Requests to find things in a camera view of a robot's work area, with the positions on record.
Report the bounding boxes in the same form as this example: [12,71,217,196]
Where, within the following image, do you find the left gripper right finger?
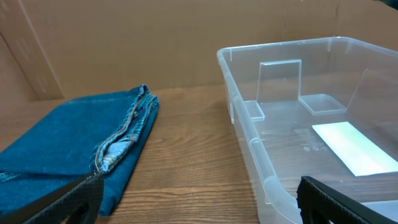
[297,176,395,224]

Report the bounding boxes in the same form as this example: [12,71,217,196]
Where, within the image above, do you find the clear plastic storage bin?
[217,37,397,223]

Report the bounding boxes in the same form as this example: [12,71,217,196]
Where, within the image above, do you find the folded blue denim jeans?
[1,85,159,216]

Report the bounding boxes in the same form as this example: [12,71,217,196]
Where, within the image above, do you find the white label in bin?
[312,121,397,176]

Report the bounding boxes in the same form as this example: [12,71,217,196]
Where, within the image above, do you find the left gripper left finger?
[1,173,104,224]

